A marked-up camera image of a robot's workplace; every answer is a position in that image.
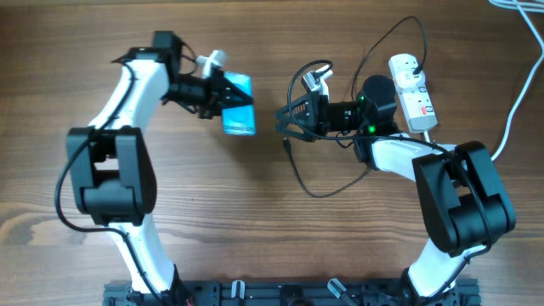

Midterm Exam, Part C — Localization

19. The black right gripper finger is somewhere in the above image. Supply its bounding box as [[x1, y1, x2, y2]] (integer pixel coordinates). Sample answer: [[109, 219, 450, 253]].
[[275, 93, 310, 122], [275, 123, 313, 142]]

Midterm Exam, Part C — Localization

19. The teal screen smartphone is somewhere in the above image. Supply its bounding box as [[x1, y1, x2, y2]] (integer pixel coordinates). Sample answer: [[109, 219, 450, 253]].
[[222, 71, 256, 136]]

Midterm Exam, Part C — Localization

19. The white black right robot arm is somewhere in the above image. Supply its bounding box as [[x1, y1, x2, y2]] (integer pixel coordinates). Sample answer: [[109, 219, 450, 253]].
[[275, 71, 516, 305]]

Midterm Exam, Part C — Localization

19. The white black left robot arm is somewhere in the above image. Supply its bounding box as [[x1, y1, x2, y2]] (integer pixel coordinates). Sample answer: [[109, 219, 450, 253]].
[[54, 31, 256, 304]]

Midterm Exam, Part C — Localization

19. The white power strip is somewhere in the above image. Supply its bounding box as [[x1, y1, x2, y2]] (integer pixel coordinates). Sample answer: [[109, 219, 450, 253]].
[[388, 54, 438, 133]]

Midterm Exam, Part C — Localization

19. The black right camera cable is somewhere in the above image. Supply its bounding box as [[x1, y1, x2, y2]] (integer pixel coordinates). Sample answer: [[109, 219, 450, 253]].
[[286, 59, 494, 260]]

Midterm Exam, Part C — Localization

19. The black camera cable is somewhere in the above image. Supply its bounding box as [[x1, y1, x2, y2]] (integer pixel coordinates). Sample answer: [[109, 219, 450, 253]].
[[54, 54, 171, 306], [286, 59, 494, 260]]

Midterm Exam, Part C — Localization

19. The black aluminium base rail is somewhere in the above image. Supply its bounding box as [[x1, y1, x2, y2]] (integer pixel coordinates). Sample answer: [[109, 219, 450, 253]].
[[102, 279, 482, 306]]

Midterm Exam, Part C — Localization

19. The black left camera cable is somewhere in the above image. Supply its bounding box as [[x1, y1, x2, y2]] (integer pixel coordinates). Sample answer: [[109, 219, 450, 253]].
[[54, 54, 171, 306]]

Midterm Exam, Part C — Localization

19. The white power strip cord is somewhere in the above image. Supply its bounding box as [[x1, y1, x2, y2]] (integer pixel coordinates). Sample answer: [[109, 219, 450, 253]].
[[422, 0, 544, 162]]

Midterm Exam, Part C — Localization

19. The white cables top right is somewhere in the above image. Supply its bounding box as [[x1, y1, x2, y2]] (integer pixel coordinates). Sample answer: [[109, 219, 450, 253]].
[[487, 0, 544, 14]]

